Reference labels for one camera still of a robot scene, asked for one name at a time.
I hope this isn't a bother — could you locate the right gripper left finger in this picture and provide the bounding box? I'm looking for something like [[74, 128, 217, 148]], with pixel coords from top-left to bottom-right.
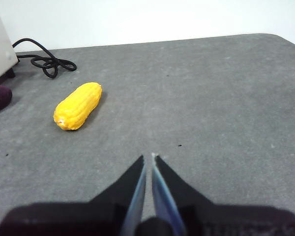
[[0, 154, 147, 236]]

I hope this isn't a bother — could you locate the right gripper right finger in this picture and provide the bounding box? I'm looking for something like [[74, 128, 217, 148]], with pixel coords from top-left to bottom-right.
[[151, 153, 295, 236]]

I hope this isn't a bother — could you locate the cream white toaster oven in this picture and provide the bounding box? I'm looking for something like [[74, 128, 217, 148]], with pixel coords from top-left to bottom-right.
[[0, 0, 18, 86]]

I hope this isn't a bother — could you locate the black oven power cable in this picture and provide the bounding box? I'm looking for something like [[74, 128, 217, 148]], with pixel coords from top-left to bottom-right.
[[12, 38, 77, 79]]

